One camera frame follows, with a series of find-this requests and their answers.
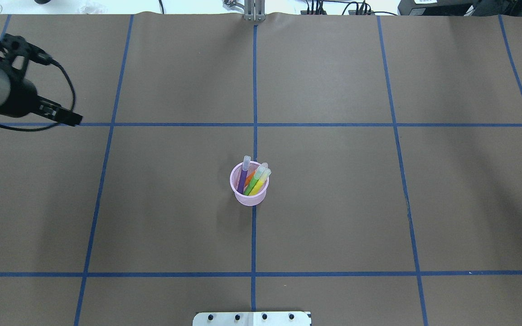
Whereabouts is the orange highlighter pen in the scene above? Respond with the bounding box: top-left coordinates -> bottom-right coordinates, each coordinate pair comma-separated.
245,162 -> 269,184

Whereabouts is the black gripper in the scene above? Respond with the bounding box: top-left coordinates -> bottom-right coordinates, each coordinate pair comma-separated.
3,75 -> 83,126

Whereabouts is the pink mesh pen holder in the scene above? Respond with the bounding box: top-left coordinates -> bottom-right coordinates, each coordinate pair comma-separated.
229,161 -> 270,206

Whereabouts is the aluminium frame post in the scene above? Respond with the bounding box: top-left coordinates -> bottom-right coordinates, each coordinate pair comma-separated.
243,0 -> 266,22

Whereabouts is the green highlighter pen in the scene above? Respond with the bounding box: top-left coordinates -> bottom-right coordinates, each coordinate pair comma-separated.
243,166 -> 266,196

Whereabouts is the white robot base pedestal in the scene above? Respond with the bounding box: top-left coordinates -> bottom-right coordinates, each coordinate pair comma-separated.
192,311 -> 313,326

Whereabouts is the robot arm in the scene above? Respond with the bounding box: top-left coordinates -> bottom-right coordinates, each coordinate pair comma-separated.
0,58 -> 82,133

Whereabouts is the purple highlighter pen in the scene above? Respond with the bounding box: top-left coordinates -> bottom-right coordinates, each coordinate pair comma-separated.
237,155 -> 251,194

